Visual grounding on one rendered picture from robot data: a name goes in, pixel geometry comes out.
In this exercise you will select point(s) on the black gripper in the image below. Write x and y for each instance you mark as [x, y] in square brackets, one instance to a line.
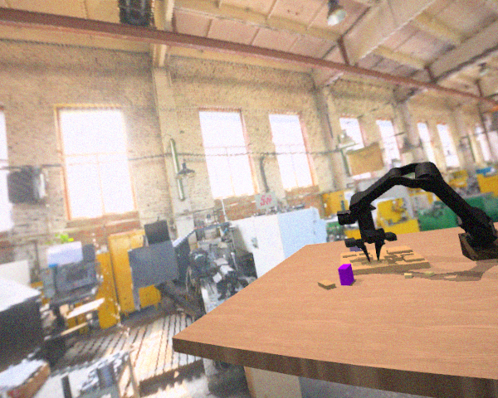
[351, 242]

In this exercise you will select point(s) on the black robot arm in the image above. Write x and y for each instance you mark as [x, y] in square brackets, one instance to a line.
[473, 220]

